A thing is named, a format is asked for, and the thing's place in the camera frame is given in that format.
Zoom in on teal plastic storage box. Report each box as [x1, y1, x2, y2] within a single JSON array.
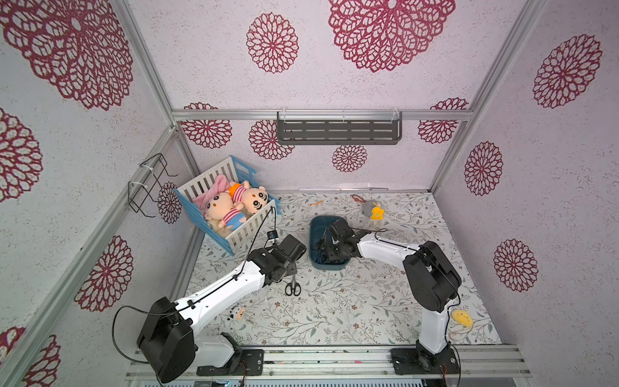
[[309, 215, 350, 271]]

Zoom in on small black scissors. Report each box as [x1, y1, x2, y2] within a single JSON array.
[[285, 264, 301, 297]]

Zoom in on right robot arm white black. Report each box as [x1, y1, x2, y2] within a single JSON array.
[[314, 219, 462, 361]]

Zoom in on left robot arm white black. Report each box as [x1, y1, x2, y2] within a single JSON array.
[[137, 235, 306, 384]]

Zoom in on grey yellow small toy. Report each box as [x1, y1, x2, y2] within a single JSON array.
[[362, 201, 385, 220]]

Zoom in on plush doll orange hat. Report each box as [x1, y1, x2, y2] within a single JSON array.
[[227, 181, 269, 215]]

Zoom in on small cow figure toy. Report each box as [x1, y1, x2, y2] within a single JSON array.
[[230, 306, 246, 320]]

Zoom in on blue white slatted basket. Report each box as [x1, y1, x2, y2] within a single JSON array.
[[174, 156, 280, 255]]

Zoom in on plush doll striped shirt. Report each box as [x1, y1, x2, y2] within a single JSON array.
[[204, 191, 247, 232]]

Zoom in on pink plush toy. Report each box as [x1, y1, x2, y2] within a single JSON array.
[[193, 175, 230, 213]]

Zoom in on yellow rubber duck toy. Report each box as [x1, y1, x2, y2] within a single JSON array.
[[451, 310, 474, 327]]

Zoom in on aluminium front rail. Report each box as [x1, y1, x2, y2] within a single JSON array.
[[124, 344, 533, 383]]

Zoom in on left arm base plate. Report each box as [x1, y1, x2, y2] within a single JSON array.
[[197, 349, 264, 377]]

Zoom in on grey wall shelf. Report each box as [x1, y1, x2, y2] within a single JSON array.
[[276, 112, 402, 146]]

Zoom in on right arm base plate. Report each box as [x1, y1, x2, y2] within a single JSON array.
[[390, 346, 461, 376]]

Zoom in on black wire wall rack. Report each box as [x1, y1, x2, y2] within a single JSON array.
[[127, 153, 176, 219]]

